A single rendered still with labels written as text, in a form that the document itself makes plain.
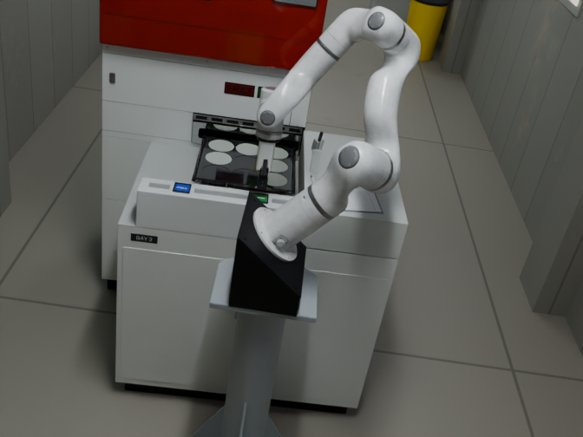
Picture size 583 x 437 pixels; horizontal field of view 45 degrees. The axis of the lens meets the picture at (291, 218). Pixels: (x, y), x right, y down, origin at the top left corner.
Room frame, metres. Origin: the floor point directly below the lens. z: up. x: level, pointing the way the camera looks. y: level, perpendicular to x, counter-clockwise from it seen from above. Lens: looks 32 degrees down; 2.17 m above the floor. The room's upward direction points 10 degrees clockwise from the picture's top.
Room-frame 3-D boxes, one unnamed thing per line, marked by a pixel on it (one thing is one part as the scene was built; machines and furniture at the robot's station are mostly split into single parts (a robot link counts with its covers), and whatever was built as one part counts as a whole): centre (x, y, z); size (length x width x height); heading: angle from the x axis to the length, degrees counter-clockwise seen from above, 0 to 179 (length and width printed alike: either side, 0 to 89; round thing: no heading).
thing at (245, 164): (2.38, 0.20, 0.90); 0.34 x 0.34 x 0.01; 5
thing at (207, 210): (2.02, 0.24, 0.89); 0.55 x 0.09 x 0.14; 95
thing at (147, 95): (2.59, 0.41, 1.02); 0.81 x 0.03 x 0.40; 95
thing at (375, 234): (2.32, -0.19, 0.89); 0.62 x 0.35 x 0.14; 5
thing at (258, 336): (1.68, 0.04, 0.41); 0.51 x 0.44 x 0.82; 2
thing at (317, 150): (2.29, -0.05, 1.03); 0.06 x 0.04 x 0.13; 5
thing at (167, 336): (2.29, 0.12, 0.41); 0.96 x 0.64 x 0.82; 95
